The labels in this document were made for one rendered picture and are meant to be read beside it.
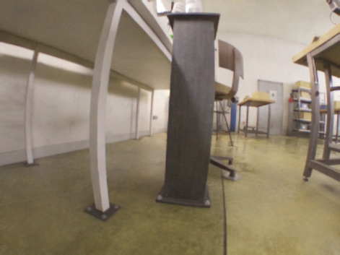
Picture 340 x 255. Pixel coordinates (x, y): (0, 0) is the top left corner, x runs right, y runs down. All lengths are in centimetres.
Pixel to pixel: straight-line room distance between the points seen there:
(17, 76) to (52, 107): 42
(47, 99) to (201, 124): 121
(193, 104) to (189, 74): 12
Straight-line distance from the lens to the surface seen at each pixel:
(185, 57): 64
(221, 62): 96
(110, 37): 56
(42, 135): 138
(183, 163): 61
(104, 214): 59
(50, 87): 141
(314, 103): 119
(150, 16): 82
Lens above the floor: 37
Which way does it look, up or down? 4 degrees down
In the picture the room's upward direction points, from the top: 3 degrees clockwise
